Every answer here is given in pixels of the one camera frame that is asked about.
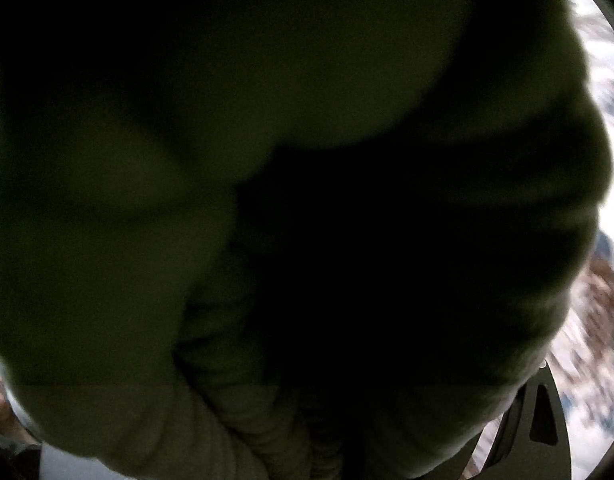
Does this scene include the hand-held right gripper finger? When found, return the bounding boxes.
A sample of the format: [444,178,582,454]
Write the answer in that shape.
[479,360,574,480]

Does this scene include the grey pants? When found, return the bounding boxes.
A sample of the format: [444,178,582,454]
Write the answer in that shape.
[0,0,614,480]

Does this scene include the floral printed blanket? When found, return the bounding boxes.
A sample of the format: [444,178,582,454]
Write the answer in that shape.
[547,0,614,480]

